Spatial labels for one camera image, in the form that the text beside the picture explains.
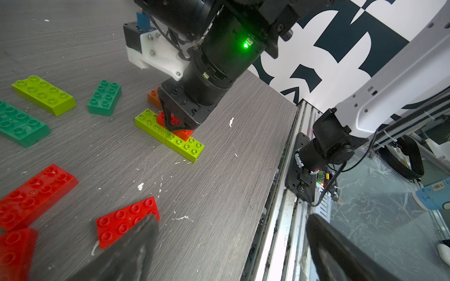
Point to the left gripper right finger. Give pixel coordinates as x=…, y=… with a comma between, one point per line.
x=337, y=259

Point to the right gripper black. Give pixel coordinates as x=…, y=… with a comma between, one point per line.
x=187, y=103

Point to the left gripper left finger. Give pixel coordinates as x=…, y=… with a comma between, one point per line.
x=128, y=259

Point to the lime lego brick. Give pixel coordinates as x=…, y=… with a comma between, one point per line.
x=190, y=149
x=147, y=121
x=45, y=95

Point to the dark green lego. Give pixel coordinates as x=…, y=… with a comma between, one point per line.
x=21, y=127
x=104, y=99

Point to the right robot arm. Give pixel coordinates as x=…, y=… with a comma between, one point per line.
x=359, y=61

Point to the orange small lego right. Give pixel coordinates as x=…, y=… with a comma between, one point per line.
x=153, y=98

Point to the red lego brick top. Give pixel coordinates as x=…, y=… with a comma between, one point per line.
x=21, y=207

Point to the red lego brick tilted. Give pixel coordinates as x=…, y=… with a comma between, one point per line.
x=17, y=251

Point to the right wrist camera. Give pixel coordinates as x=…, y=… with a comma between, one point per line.
x=147, y=47

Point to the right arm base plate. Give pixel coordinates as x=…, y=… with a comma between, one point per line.
x=302, y=176

